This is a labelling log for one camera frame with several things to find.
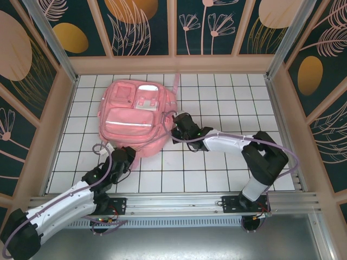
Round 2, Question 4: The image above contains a pink backpack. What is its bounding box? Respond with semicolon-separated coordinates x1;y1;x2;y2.
98;73;182;172

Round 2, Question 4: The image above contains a steel sheet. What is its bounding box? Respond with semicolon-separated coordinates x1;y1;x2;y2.
40;227;336;260

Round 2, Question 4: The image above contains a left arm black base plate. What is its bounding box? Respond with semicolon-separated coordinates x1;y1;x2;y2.
92;197;127;216

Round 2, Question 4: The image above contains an aluminium front rail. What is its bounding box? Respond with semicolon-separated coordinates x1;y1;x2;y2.
25;191;323;219

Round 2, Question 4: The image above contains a slotted cable duct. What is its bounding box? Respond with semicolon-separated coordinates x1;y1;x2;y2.
70;218;312;229

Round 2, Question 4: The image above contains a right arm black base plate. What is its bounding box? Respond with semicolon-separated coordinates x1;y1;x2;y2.
222;195;272;215

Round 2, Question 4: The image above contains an aluminium side rail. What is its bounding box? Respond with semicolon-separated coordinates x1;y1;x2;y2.
264;76;309;192

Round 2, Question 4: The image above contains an aluminium corner post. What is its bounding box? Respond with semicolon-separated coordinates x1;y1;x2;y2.
266;0;306;79
21;0;80;82

